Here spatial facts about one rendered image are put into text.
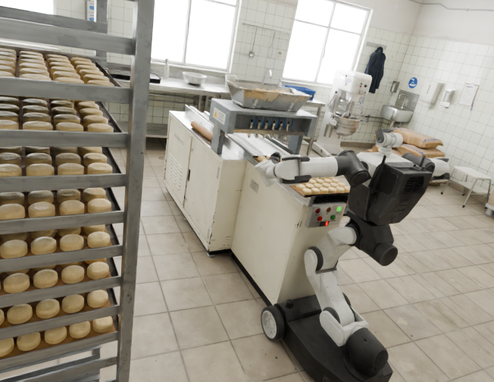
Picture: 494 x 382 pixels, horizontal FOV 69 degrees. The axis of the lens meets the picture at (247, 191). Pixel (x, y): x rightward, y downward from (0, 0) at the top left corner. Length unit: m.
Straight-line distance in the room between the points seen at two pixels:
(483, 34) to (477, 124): 1.31
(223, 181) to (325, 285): 0.99
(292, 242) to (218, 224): 0.75
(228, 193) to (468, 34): 5.13
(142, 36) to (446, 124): 6.26
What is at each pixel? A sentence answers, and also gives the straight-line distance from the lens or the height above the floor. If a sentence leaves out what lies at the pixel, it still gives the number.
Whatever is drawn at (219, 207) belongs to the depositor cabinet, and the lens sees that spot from 2.64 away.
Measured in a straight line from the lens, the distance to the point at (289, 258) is 2.22.
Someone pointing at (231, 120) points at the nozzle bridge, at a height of 1.11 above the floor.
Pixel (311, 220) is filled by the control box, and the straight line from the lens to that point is 2.10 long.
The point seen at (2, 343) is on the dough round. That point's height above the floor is 0.88.
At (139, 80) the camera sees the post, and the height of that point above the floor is 1.54.
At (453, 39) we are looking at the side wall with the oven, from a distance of 7.00.
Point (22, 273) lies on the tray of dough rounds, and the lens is 1.00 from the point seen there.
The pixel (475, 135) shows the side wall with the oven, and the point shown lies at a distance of 6.46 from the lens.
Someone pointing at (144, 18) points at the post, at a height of 1.64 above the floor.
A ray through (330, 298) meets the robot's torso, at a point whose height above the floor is 0.39.
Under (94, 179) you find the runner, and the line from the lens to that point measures 0.80.
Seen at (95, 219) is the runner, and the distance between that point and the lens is 0.85.
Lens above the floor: 1.65
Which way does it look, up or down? 23 degrees down
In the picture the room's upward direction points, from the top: 11 degrees clockwise
